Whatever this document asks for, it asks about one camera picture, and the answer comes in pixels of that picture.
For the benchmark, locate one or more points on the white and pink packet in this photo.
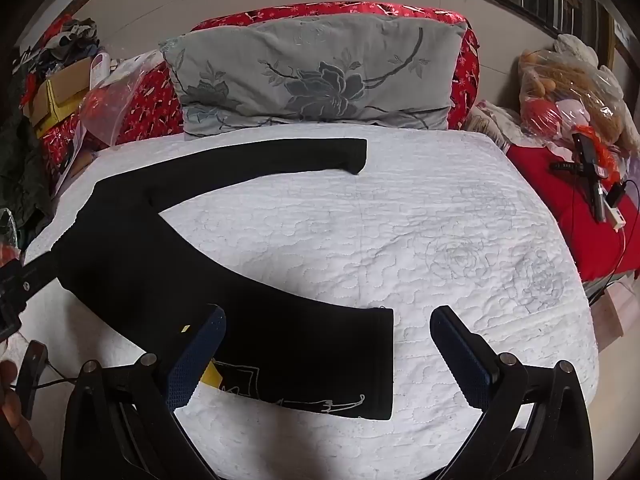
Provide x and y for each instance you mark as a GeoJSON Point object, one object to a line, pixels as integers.
{"type": "Point", "coordinates": [100, 66]}

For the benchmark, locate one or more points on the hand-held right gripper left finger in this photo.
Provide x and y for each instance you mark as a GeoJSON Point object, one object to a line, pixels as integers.
{"type": "Point", "coordinates": [194, 365]}

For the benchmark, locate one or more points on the plain red cloth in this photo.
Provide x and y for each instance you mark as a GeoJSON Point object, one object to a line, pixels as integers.
{"type": "Point", "coordinates": [550, 200]}

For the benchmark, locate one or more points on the grey floral pillow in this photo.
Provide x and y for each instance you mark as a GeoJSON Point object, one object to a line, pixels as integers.
{"type": "Point", "coordinates": [310, 80]}

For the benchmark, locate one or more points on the white power strip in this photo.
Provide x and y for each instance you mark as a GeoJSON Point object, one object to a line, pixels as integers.
{"type": "Point", "coordinates": [614, 215]}

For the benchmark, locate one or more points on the cardboard box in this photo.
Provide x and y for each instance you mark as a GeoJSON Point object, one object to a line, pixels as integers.
{"type": "Point", "coordinates": [65, 82]}

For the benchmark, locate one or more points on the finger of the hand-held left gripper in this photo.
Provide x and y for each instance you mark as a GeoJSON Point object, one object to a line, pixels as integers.
{"type": "Point", "coordinates": [42, 262]}

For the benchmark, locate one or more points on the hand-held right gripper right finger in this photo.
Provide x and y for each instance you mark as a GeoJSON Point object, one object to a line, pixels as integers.
{"type": "Point", "coordinates": [462, 362]}

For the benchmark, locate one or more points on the black pants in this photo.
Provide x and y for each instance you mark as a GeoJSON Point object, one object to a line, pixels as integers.
{"type": "Point", "coordinates": [200, 270]}

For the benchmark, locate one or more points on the clear plastic bag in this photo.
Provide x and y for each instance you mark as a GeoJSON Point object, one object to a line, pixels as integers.
{"type": "Point", "coordinates": [115, 105]}

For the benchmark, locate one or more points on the person's left hand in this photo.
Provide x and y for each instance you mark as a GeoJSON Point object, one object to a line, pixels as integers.
{"type": "Point", "coordinates": [11, 410]}

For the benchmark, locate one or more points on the pile of clothes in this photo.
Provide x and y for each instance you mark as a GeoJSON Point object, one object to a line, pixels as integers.
{"type": "Point", "coordinates": [75, 40]}

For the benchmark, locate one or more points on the white quilted blanket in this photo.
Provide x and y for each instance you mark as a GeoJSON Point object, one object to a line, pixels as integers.
{"type": "Point", "coordinates": [400, 240]}

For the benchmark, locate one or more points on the plastic bag of plush toys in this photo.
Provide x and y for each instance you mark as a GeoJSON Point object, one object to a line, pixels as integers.
{"type": "Point", "coordinates": [560, 95]}

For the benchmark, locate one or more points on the black remote control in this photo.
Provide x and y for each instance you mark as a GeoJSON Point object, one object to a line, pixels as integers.
{"type": "Point", "coordinates": [589, 170]}

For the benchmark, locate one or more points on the red floral quilt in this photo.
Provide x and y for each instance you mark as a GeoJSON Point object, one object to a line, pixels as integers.
{"type": "Point", "coordinates": [152, 105]}

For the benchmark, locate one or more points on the pale patterned cloth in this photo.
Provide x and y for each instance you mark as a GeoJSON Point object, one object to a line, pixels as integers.
{"type": "Point", "coordinates": [492, 122]}

